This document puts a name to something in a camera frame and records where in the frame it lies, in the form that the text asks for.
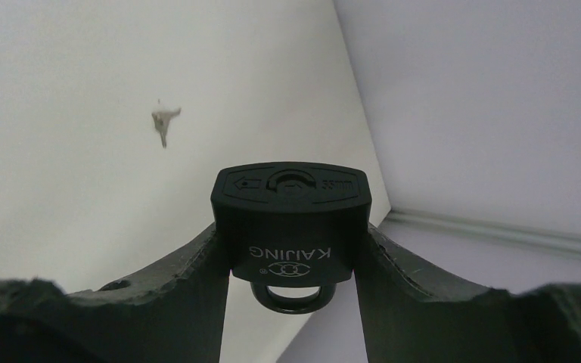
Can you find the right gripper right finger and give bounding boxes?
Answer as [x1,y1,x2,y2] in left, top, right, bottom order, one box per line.
[354,226,581,362]

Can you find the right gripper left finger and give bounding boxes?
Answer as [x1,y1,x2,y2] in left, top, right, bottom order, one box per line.
[0,226,229,362]

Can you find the black padlock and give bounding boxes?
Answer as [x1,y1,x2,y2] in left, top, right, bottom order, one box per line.
[210,161,372,315]

